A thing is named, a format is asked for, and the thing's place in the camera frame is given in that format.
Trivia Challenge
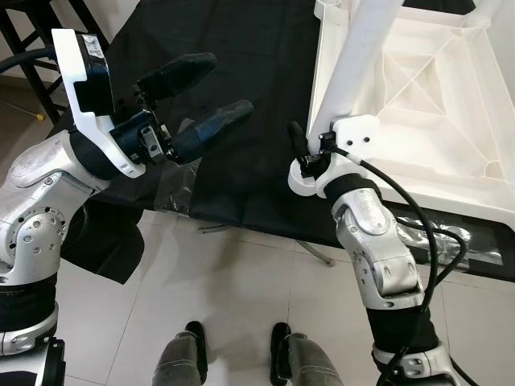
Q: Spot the white plastic table top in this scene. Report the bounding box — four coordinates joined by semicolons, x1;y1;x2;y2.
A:
290;0;515;230

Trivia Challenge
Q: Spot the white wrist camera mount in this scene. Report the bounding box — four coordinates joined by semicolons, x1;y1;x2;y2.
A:
52;28;147;179
318;115;381;194

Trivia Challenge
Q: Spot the black tablecloth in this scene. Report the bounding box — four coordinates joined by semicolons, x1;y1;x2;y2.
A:
48;0;515;286

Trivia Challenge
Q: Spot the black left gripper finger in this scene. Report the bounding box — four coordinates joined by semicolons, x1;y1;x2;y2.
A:
171;99;257;166
133;52;220;104

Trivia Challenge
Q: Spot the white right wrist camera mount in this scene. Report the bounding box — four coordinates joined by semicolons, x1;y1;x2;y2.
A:
318;115;381;194

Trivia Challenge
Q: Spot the clear tape strip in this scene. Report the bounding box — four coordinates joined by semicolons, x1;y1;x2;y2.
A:
151;165;198;216

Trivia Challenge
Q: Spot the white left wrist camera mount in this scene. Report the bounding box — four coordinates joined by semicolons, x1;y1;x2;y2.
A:
52;28;147;179

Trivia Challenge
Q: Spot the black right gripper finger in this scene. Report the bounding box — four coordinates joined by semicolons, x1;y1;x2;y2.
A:
287;121;311;158

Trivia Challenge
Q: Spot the grey metal table leg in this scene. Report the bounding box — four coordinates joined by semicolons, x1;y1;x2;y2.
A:
294;240;335;266

